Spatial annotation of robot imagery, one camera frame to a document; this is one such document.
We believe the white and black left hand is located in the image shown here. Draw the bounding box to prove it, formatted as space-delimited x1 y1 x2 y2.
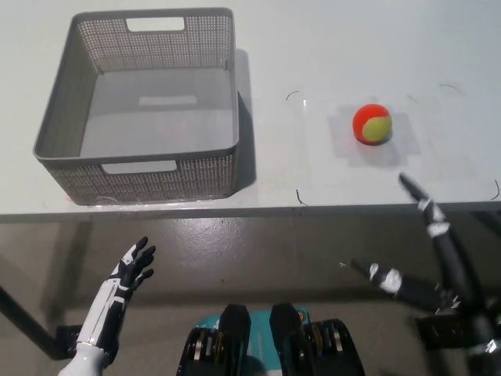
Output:
75 236 157 358

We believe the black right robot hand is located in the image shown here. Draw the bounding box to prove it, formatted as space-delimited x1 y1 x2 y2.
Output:
350 172 501 358

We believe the orange and yellow tennis ball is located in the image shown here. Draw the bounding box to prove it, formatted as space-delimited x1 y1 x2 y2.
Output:
351 103 394 146

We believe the black table leg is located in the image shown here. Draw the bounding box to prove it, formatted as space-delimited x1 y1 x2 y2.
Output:
0 283 84 360

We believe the black robot body with teal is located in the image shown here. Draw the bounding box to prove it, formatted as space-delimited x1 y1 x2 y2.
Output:
178 302 367 376

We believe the grey perforated plastic basket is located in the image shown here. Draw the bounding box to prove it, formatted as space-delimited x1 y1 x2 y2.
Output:
32 6 241 206

